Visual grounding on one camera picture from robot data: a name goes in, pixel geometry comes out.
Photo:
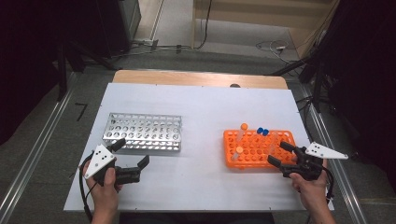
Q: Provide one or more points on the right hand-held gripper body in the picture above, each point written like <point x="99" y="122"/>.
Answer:
<point x="306" y="165"/>

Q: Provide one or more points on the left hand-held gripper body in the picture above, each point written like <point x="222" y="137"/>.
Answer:
<point x="99" y="160"/>

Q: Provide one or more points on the clear test tube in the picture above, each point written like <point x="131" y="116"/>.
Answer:
<point x="272" y="148"/>

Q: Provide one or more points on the orange test tube rack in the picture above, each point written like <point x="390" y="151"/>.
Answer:
<point x="252" y="152"/>

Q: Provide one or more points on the metal test tube rack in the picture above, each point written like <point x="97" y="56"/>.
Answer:
<point x="146" y="132"/>

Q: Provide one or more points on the person's right hand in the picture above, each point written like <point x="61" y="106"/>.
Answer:
<point x="311" y="189"/>

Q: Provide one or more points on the person's left hand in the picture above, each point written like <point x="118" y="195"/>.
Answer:
<point x="107" y="193"/>

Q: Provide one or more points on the black metal stand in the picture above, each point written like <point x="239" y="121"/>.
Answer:
<point x="62" y="71"/>
<point x="317" y="84"/>

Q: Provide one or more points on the person's dark clothing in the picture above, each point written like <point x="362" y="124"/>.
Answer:
<point x="196" y="218"/>

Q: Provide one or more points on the white board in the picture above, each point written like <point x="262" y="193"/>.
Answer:
<point x="199" y="105"/>

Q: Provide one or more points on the wooden table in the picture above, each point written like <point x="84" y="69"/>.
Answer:
<point x="199" y="77"/>

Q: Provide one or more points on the grey power strip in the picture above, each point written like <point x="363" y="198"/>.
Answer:
<point x="144" y="42"/>

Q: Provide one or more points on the dark cabinet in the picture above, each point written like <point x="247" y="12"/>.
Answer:
<point x="124" y="25"/>

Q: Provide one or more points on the aluminium floor rail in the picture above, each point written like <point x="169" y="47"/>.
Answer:
<point x="330" y="149"/>
<point x="40" y="137"/>

